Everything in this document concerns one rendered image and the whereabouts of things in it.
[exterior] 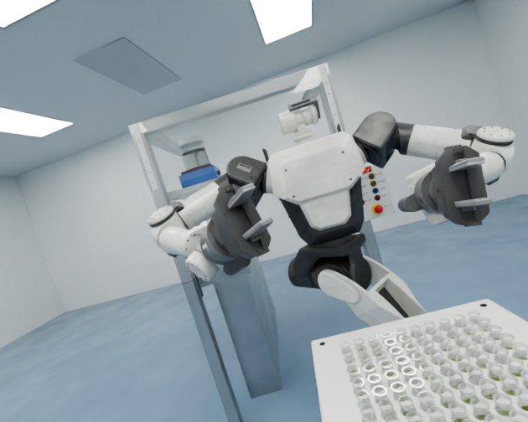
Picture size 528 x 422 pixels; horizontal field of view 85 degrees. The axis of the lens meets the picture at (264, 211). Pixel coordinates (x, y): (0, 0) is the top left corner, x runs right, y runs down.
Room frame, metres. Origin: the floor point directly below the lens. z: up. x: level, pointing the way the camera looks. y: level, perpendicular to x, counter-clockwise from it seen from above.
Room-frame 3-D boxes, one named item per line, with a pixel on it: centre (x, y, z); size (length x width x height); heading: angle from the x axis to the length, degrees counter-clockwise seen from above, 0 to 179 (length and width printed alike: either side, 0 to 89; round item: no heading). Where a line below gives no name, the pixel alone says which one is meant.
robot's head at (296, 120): (0.89, -0.18, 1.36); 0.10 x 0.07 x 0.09; 84
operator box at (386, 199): (1.42, -0.53, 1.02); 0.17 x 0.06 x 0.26; 89
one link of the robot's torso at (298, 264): (0.96, -0.14, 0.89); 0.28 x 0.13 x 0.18; 39
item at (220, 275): (2.22, 0.30, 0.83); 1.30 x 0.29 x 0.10; 179
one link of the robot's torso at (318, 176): (0.95, -0.19, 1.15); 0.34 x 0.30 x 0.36; 84
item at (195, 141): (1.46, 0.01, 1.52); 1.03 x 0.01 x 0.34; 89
